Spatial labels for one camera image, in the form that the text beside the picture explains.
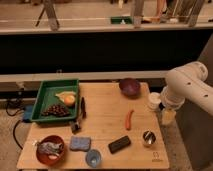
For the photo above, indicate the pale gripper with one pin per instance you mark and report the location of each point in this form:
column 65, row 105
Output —
column 168, row 116

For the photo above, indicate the orange apple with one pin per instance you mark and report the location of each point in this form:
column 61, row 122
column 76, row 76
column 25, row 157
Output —
column 69, row 101

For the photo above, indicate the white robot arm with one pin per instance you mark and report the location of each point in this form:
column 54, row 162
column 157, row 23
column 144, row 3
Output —
column 186, row 82

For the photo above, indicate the white paper cup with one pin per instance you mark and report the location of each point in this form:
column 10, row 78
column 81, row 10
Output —
column 154, row 100

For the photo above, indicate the metal cup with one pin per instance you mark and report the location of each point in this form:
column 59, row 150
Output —
column 149, row 138

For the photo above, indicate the blue plastic cup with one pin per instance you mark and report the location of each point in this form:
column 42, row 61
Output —
column 93, row 158

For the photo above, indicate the orange carrot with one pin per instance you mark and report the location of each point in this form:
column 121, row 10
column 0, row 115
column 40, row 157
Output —
column 128, row 120

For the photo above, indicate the dark purple bowl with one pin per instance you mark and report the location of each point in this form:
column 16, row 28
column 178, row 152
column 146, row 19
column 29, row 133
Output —
column 130, row 87

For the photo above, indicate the black rectangular block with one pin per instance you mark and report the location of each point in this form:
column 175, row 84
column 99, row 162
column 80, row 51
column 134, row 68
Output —
column 119, row 144

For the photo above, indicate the blue sponge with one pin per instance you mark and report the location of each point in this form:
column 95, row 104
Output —
column 80, row 143

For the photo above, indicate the small dark clip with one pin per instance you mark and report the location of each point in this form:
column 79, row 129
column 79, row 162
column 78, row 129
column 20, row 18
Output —
column 75, row 127

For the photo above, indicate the green box in background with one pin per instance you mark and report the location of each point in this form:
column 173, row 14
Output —
column 121, row 20

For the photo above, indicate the green plastic tray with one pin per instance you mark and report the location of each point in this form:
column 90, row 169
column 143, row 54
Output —
column 46, row 97

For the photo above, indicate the dark grape bunch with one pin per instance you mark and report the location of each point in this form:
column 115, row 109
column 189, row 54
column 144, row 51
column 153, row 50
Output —
column 56, row 110

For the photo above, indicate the grey crumpled cloth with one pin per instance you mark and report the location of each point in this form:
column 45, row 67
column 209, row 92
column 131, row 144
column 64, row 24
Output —
column 50, row 148

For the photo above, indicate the red bowl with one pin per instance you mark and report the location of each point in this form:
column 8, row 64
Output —
column 50, row 160

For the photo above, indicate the blue power box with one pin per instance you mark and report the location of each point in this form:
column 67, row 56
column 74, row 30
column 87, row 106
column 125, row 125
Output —
column 27, row 114

